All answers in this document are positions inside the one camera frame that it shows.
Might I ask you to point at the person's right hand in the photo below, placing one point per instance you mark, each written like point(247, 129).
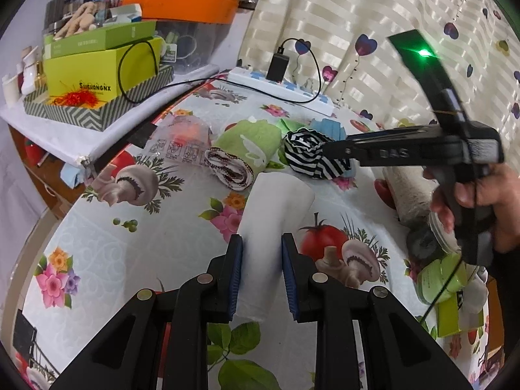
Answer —
point(505, 203)

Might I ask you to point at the brown patterned cloth roll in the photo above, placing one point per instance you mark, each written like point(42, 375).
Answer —
point(229, 170)

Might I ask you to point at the beige wooden figure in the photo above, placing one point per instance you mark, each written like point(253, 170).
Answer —
point(79, 20)

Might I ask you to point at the red orange tassel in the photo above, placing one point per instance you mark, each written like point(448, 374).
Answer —
point(75, 96)

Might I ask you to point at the green chevron patterned box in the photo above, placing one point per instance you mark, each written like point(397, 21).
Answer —
point(81, 118)

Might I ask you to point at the yellow-green cardboard box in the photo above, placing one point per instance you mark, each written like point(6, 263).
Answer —
point(451, 317)

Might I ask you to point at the small white bottle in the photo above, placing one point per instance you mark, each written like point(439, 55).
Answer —
point(11, 89)
point(30, 71)

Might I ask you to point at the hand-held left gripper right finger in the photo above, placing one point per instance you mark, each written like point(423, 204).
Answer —
point(289, 276)

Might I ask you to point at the white cloth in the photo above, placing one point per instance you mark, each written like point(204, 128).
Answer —
point(276, 211)

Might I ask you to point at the lime yellow box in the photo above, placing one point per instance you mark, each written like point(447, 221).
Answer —
point(81, 73)

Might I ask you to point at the blue face mask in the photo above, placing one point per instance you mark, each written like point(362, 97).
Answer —
point(329, 128)

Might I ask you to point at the white blue power strip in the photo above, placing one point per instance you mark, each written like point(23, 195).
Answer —
point(243, 76)

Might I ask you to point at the clear plastic bag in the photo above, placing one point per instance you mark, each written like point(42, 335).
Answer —
point(178, 142)

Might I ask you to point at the flat green box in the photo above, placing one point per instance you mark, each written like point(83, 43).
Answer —
point(101, 38)

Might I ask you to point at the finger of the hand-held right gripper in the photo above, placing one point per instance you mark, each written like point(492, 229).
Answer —
point(341, 149)
point(386, 135)

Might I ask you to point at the black charger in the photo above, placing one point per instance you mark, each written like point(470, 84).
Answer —
point(278, 68)

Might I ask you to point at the light blue paper scrap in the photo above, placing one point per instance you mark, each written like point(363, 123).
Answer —
point(72, 175)

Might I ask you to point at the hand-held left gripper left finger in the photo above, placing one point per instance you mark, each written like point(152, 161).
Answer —
point(235, 276)

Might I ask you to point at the black white striped sock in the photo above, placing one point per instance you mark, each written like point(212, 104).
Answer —
point(304, 154)

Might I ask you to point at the fruit and flower printed tablecloth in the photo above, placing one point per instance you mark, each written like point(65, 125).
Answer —
point(122, 276)

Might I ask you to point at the bright green cloth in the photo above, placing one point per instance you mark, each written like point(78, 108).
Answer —
point(294, 125)

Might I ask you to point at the dark glass jar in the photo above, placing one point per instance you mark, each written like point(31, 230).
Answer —
point(56, 6)
point(75, 7)

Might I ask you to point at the green printed towel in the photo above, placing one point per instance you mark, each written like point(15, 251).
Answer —
point(250, 142)

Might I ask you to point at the pale blue cloth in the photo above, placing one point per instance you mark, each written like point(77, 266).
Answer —
point(474, 296)

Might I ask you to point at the white-topped side cabinet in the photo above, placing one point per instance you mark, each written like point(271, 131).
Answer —
point(53, 146)

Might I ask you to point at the clear container with orange lid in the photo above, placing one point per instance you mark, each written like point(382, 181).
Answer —
point(183, 6)

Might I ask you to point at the cream curtain with hearts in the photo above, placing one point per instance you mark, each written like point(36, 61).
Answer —
point(325, 28)

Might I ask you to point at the lime green lidded jar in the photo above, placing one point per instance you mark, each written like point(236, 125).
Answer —
point(440, 280)

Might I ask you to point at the small white blue box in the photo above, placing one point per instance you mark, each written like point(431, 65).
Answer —
point(126, 13)

